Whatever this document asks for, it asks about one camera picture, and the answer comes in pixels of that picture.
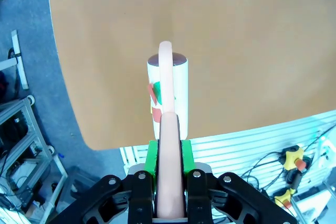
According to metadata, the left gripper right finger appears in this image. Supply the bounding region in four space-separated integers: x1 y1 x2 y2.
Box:
180 139 299 224

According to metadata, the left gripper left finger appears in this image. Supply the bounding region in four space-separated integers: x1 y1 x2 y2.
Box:
49 140 160 224

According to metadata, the dark grey box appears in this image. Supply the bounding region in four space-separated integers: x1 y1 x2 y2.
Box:
70 165 97 201

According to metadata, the yellow star knob clamp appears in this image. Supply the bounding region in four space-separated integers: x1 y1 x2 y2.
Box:
278 145 312 172
274 188 294 209

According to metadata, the grey metal equipment cart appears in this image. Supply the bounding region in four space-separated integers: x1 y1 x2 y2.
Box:
0 94 69 224

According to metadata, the white pole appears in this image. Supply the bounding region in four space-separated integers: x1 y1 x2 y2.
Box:
11 29 29 90

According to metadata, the black cable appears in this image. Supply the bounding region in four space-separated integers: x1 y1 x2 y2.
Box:
240 124 336 224

